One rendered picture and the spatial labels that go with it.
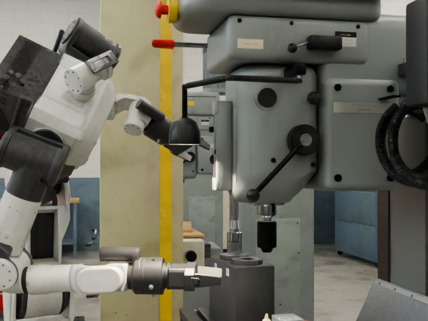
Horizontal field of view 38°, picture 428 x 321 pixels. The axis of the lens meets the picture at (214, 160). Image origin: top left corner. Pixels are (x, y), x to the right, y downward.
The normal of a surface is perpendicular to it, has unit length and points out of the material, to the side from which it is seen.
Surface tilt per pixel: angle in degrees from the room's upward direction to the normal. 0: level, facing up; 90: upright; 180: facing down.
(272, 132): 90
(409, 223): 90
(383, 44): 90
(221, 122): 90
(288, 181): 118
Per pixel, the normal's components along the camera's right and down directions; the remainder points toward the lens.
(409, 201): -0.98, 0.00
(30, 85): 0.43, -0.55
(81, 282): -0.04, 0.00
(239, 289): 0.34, 0.00
